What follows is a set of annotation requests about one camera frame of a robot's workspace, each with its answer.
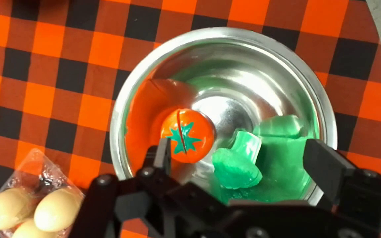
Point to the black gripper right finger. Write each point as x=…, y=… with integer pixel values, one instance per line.
x=327, y=166

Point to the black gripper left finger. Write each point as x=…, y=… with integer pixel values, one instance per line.
x=164, y=154

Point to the green plastic vegetable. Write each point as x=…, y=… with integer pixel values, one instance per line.
x=234, y=170

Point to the silver metal bowl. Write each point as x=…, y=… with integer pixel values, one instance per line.
x=244, y=67

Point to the orange plastic tomato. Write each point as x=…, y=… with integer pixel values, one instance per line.
x=191, y=128

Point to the beige plastic egg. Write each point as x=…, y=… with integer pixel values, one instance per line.
x=29, y=231
x=6, y=209
x=59, y=211

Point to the clear bag of eggs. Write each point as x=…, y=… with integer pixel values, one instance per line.
x=36, y=170

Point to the orange black checkered tablecloth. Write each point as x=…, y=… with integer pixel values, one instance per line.
x=45, y=67

